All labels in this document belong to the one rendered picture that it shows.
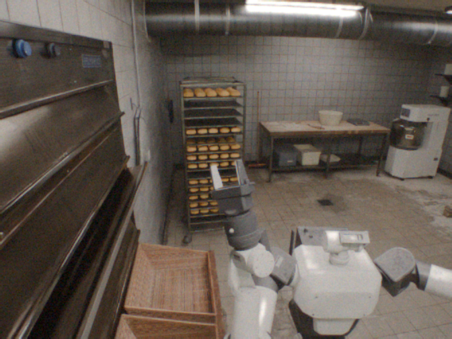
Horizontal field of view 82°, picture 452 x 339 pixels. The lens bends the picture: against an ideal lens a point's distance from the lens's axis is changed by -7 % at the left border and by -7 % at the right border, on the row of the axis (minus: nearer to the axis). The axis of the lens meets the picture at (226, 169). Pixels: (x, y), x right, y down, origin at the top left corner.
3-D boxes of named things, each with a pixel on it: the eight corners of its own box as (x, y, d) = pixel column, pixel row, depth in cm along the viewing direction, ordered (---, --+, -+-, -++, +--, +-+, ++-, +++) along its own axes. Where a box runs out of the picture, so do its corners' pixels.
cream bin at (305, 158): (301, 165, 492) (303, 153, 483) (291, 156, 538) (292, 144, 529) (319, 164, 497) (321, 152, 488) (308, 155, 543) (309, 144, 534)
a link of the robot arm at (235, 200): (222, 185, 79) (232, 225, 79) (200, 194, 71) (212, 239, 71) (260, 178, 71) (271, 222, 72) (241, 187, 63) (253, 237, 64)
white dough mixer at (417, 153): (393, 182, 478) (410, 108, 429) (374, 170, 532) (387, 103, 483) (436, 179, 488) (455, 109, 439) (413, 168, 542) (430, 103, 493)
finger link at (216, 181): (210, 167, 72) (216, 190, 72) (217, 164, 74) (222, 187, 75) (205, 167, 73) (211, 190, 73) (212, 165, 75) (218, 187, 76)
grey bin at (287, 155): (278, 166, 488) (278, 153, 479) (270, 157, 534) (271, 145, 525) (297, 165, 492) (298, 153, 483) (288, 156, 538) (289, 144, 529)
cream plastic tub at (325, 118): (323, 126, 483) (324, 114, 475) (313, 121, 522) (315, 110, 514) (345, 126, 488) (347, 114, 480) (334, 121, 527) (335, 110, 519)
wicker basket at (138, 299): (130, 342, 145) (121, 307, 134) (142, 272, 196) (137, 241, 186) (218, 334, 151) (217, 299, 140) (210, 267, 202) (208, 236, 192)
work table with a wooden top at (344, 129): (267, 182, 480) (270, 131, 447) (257, 166, 554) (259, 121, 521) (381, 176, 504) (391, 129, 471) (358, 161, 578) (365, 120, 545)
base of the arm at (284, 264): (243, 288, 94) (248, 257, 101) (277, 298, 95) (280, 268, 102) (259, 275, 82) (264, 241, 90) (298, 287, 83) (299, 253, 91)
